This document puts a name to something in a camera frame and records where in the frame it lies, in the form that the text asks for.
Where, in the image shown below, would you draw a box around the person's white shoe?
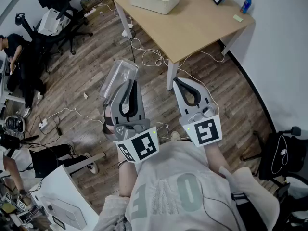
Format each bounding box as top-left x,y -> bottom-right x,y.
168,130 -> 182,142

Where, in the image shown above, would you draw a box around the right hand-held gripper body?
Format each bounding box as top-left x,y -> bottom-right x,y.
178,102 -> 223,148

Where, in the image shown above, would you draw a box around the looped white floor cable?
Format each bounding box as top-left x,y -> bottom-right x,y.
130,38 -> 227,69

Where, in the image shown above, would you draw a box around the blue drink bottle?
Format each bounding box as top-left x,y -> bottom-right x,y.
240,0 -> 254,15

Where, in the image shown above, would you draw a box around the person's left forearm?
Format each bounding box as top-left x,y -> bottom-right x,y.
117,159 -> 139,198

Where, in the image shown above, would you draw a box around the white desk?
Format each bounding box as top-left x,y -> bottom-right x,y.
28,164 -> 100,231

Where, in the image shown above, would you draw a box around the clear plastic cup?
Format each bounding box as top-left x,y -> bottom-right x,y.
99,58 -> 140,105

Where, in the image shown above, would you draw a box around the black armchair with white cable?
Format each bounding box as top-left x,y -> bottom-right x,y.
242,126 -> 308,203

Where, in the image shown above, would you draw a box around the black and white headset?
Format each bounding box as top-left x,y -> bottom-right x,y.
4,115 -> 26,134

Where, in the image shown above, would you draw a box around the white charger with cable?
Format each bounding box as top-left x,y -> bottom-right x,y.
38,107 -> 104,131

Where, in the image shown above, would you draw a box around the white flat device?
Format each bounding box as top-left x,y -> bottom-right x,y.
40,195 -> 88,231

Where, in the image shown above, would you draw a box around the person's torso in grey shirt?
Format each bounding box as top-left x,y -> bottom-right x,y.
92,138 -> 281,231

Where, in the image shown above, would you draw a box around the white VR headset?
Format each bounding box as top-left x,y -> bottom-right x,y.
37,8 -> 61,37

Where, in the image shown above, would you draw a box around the person's right forearm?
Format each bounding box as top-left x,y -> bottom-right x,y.
204,142 -> 233,175

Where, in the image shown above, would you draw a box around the thin black body cable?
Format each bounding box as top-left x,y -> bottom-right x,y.
201,176 -> 243,231

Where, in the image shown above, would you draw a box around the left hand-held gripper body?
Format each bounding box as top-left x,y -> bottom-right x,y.
113,118 -> 160,164

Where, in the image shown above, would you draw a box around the black office chair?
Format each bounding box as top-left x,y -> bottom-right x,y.
14,0 -> 94,56

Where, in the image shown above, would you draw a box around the black shoulder strap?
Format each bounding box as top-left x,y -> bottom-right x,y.
230,192 -> 256,231

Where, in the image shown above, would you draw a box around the person's left hand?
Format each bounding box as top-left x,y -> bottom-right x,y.
102,102 -> 116,141

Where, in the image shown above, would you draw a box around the white power strip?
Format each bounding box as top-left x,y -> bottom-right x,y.
83,7 -> 97,18

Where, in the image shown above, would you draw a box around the light wooden table white legs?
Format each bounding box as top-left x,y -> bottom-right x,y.
109,0 -> 256,91

